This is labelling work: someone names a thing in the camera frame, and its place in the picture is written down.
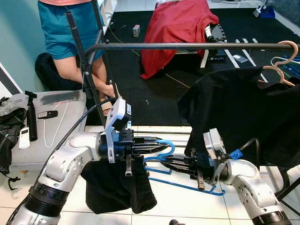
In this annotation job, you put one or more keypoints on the black backpack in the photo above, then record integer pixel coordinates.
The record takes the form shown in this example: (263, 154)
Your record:
(58, 72)

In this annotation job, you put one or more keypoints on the black phone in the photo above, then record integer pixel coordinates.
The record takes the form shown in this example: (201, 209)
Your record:
(48, 114)

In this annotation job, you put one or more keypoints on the plain black t-shirt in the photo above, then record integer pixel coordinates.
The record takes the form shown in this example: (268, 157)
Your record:
(243, 112)

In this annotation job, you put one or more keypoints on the robot right leg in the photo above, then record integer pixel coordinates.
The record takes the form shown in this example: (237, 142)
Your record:
(177, 222)

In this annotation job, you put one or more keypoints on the red cloth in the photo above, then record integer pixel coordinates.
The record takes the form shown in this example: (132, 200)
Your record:
(178, 33)

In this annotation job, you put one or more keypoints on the white remote control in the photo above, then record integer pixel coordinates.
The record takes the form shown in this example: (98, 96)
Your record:
(24, 138)

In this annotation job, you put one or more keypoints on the black white machine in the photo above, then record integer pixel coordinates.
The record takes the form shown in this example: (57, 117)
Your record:
(215, 42)

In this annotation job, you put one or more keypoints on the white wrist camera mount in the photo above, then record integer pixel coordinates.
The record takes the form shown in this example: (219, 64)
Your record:
(117, 112)
(214, 140)

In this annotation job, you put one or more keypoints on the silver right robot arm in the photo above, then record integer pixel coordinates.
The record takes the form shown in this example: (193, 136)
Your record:
(253, 192)

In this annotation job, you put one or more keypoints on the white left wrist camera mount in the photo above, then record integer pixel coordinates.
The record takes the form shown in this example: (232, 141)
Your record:
(117, 112)

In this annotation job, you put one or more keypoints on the person in teal shorts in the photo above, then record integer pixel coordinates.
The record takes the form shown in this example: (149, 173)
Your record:
(65, 33)

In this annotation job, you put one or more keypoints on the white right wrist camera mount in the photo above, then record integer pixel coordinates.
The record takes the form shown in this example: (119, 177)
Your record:
(214, 140)

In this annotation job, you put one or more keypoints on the black handheld device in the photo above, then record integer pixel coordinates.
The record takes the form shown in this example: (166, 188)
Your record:
(32, 117)

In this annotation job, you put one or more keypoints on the blue dustpan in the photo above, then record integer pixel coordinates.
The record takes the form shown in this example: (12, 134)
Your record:
(268, 11)

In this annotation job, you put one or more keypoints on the black printed t-shirt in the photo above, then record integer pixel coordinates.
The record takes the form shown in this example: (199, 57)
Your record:
(112, 187)

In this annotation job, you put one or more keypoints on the small grey box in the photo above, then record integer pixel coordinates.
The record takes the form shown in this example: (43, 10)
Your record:
(136, 30)

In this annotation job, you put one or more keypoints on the black metal clothes rack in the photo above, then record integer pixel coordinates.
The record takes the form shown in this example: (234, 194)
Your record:
(187, 46)

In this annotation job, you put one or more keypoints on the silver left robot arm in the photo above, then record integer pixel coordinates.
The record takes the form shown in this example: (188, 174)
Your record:
(61, 164)

